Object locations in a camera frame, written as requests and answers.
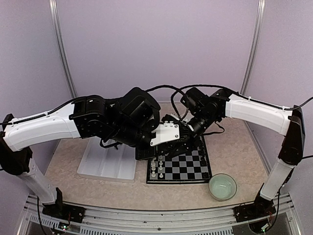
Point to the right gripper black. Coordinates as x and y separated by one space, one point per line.
188 138

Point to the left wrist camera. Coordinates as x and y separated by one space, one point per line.
165 132

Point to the left aluminium frame post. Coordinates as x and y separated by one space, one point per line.
61 48

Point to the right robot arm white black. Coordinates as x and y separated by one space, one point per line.
285 121

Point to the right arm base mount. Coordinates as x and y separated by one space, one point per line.
254 210

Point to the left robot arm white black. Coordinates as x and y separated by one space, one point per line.
129 120

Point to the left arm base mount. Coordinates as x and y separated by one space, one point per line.
70 213

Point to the front aluminium rail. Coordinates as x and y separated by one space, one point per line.
108 221

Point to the black white chessboard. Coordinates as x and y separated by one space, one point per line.
183 169

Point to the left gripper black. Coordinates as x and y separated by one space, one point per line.
141 155

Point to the white plastic compartment tray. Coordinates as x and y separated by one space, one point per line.
109 164

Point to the right aluminium frame post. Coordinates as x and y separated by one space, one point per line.
254 45

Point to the aluminium frame post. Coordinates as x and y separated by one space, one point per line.
254 45
61 48

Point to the green glass bowl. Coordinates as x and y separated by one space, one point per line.
222 187

